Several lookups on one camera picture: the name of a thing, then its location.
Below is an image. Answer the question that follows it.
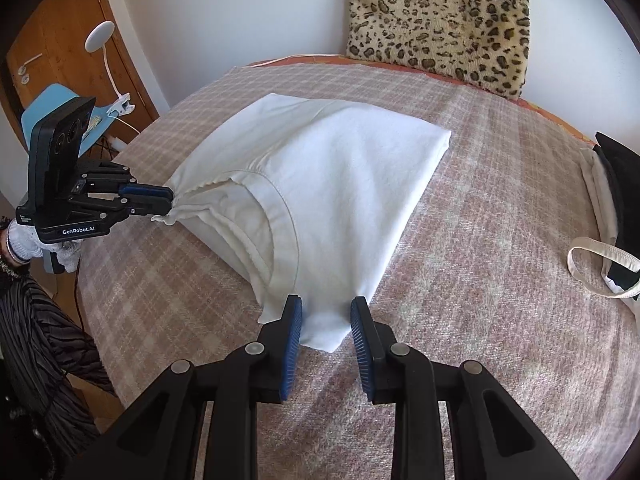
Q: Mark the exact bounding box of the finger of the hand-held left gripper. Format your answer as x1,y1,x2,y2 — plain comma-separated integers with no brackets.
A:
86,194,174,222
80,162,174,200

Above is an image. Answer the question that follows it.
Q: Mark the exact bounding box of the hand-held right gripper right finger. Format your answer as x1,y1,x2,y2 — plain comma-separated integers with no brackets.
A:
350,296,581,480

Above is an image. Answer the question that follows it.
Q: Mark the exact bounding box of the person's striped pants leg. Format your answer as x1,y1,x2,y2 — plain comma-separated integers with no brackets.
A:
0,275,118,480

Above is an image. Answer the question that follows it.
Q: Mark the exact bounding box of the person's left hand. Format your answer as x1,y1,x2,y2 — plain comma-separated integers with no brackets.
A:
5,220,83,272

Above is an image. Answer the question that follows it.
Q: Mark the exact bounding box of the metal door handle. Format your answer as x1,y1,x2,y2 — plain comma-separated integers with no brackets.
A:
15,54,44,84

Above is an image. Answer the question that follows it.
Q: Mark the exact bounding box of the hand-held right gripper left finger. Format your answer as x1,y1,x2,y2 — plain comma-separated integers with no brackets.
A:
62,295,304,480

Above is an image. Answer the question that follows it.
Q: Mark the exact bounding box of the black cloth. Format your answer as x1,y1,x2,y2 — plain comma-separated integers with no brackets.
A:
594,131,640,273

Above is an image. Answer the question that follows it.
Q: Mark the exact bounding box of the leopard print pillow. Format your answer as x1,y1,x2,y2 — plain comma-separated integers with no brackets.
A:
345,0,532,101

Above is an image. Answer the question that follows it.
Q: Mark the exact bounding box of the white shirt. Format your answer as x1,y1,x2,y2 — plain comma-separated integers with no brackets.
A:
152,92,453,353

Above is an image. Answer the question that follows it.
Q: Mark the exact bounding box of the white printed cloth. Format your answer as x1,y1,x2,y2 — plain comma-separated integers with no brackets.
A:
580,149,621,261

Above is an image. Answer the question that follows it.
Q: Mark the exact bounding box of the light blue chair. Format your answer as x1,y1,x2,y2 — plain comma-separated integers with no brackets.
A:
21,84,108,161

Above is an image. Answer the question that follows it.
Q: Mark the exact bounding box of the wooden door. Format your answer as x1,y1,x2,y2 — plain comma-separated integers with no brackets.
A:
0,0,161,148

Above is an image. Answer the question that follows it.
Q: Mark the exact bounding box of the white clip lamp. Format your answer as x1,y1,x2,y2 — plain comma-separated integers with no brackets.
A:
84,21,137,120

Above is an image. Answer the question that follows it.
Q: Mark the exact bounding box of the pink plaid blanket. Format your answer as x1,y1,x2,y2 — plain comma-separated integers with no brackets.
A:
77,55,633,480

